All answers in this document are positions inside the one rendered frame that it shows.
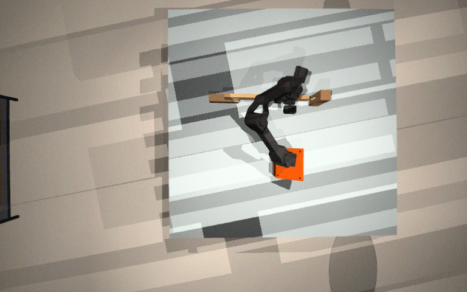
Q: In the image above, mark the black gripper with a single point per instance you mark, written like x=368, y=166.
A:
x=289, y=107

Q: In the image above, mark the long brown wooden rail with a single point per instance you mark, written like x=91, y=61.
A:
x=252, y=97

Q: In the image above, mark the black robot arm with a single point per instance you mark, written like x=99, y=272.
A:
x=258, y=121

